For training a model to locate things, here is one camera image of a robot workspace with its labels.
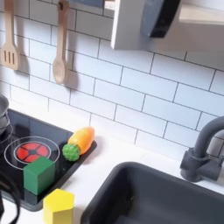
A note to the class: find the grey range hood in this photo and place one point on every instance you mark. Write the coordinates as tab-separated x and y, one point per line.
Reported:
87	3

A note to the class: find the wooden spoon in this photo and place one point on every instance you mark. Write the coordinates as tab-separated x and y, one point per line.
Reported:
59	67

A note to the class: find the light wooden kitchen frame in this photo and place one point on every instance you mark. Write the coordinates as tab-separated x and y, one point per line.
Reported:
204	16

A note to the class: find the white toy microwave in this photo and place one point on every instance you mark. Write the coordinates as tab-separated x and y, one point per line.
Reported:
128	26

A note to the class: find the slotted wooden spatula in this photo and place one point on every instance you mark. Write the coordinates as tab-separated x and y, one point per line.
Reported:
9	55

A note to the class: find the orange toy carrot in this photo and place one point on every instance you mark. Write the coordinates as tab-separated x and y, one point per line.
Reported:
82	139

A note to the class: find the black toy stove top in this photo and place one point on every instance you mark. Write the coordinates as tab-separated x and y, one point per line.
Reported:
17	128

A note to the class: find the green block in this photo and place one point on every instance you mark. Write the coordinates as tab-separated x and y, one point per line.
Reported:
38	176

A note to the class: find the dark grey tap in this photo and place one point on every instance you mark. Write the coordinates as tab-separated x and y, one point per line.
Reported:
201	145

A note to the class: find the yellow block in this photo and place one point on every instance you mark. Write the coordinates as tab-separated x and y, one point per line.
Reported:
58	207

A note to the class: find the dark grey sink basin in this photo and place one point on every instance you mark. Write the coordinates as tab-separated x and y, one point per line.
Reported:
163	198

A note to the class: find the steel pot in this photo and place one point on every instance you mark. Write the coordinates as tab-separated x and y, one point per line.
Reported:
3	113

